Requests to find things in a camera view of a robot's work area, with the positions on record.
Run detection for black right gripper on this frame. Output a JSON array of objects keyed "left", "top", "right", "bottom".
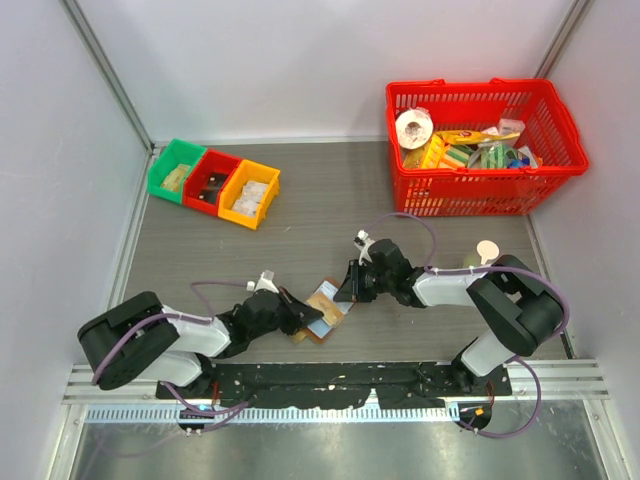
[{"left": 336, "top": 259, "right": 395, "bottom": 302}]

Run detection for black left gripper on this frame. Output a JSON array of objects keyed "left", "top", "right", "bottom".
[{"left": 249, "top": 286, "right": 323, "bottom": 340}]

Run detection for brown leather card holder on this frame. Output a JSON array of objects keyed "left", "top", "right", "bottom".
[{"left": 289, "top": 275, "right": 357, "bottom": 347}]

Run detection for gold card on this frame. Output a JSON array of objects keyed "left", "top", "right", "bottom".
[{"left": 307, "top": 291, "right": 345, "bottom": 327}]

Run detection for silver white card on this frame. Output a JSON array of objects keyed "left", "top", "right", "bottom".
[{"left": 232, "top": 197, "right": 260, "bottom": 218}]

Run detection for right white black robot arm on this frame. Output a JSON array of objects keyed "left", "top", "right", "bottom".
[{"left": 333, "top": 231, "right": 569, "bottom": 395}]

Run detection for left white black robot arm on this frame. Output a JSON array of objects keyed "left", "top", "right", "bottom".
[{"left": 77, "top": 287, "right": 323, "bottom": 398}]

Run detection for silver card in yellow bin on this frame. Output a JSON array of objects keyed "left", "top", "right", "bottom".
[{"left": 242, "top": 181, "right": 269, "bottom": 197}]

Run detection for black cards in red bin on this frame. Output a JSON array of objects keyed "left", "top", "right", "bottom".
[{"left": 198, "top": 173, "right": 228, "bottom": 204}]

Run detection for gold cards in green bin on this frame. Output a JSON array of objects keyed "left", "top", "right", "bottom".
[{"left": 161, "top": 164, "right": 191, "bottom": 192}]

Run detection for green bottle white cap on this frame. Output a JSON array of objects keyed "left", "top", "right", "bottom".
[{"left": 462, "top": 240, "right": 500, "bottom": 268}]

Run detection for yellow plastic bin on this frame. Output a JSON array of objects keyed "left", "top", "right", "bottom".
[{"left": 218, "top": 159, "right": 280, "bottom": 230}]

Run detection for red plastic bin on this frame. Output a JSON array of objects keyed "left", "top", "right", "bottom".
[{"left": 182, "top": 149, "right": 242, "bottom": 217}]

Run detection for yellow snack packets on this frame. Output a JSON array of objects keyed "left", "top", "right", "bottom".
[{"left": 403, "top": 130, "right": 485, "bottom": 169}]

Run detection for white tape roll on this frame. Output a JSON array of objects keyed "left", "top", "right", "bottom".
[{"left": 395, "top": 107, "right": 434, "bottom": 150}]

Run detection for green plastic bin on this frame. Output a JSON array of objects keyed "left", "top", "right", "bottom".
[{"left": 147, "top": 139, "right": 206, "bottom": 204}]

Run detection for green white package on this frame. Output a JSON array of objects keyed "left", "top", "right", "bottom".
[{"left": 467, "top": 142, "right": 521, "bottom": 169}]

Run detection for red shopping basket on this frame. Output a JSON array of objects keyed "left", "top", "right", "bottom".
[{"left": 385, "top": 78, "right": 589, "bottom": 217}]

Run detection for blue white package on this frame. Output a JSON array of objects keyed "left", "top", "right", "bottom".
[{"left": 505, "top": 146, "right": 542, "bottom": 169}]

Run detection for white pink box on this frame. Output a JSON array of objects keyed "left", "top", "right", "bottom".
[{"left": 483, "top": 118, "right": 526, "bottom": 142}]

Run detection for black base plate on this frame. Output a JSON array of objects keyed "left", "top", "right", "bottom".
[{"left": 176, "top": 362, "right": 512, "bottom": 410}]

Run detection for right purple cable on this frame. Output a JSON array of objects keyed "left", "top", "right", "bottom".
[{"left": 362, "top": 212, "right": 571, "bottom": 439}]

